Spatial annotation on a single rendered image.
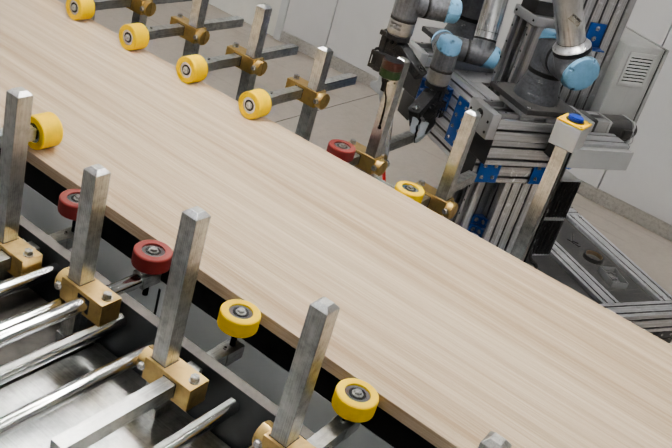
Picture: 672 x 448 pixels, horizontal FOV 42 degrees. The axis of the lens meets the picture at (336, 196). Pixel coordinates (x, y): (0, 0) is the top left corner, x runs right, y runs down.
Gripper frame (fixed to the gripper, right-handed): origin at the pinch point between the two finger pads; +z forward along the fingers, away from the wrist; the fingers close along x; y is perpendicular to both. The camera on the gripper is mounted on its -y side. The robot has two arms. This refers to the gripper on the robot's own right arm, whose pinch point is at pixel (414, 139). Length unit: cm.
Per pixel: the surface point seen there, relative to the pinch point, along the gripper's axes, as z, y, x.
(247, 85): -5, -35, 44
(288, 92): -13, -43, 24
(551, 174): -24, -35, -55
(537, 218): -12, -35, -56
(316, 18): 56, 231, 200
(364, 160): -2.4, -35.8, -3.1
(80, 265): -8, -144, -8
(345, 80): -12.8, -13.0, 23.6
